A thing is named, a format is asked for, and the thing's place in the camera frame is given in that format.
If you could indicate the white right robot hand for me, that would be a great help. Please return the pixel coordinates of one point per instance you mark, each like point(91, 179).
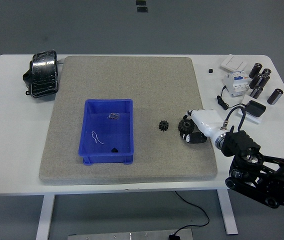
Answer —
point(207, 120)

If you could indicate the large black gear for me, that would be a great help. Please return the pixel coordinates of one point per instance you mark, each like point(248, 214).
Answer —
point(182, 127)

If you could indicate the small black gear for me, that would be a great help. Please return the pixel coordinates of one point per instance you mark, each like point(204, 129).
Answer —
point(164, 126)

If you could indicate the blue plastic box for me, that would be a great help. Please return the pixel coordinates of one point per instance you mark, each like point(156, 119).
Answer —
point(107, 132)

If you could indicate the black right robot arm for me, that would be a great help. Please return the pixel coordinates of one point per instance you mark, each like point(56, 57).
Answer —
point(269, 182)

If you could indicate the white circuit breaker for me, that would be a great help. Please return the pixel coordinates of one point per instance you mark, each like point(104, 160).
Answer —
point(235, 85)

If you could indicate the white socket plate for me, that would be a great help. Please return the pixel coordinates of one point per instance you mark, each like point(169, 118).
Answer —
point(253, 119)

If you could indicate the small black cube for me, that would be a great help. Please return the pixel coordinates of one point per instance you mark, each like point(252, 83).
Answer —
point(210, 71)

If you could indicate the black power adapter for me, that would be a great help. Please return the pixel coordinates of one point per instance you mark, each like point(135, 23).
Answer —
point(256, 108)

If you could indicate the black cylindrical capacitor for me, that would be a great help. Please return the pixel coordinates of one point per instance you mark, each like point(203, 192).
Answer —
point(256, 91)
point(275, 96)
point(255, 81)
point(266, 72)
point(255, 70)
point(264, 80)

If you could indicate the grey-brown mat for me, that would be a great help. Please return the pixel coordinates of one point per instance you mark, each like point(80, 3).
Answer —
point(132, 82)

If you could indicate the small clear screw bag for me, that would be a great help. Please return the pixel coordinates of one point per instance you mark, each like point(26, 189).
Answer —
point(113, 116)

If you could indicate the white table leg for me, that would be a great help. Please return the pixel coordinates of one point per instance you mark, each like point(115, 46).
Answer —
point(44, 217)
point(228, 215)

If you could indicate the small black plastic piece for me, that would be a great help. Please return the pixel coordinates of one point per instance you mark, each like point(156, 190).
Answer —
point(114, 150)

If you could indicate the black floor plug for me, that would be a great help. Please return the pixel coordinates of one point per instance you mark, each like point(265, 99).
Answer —
point(173, 237)

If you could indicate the black film-wrapped bundle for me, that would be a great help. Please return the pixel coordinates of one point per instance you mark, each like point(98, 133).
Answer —
point(43, 75)

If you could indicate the white wall switch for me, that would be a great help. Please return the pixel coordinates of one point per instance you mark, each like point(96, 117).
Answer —
point(234, 62)

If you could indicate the metal base plate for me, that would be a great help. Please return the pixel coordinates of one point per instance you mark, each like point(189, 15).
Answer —
point(119, 236)

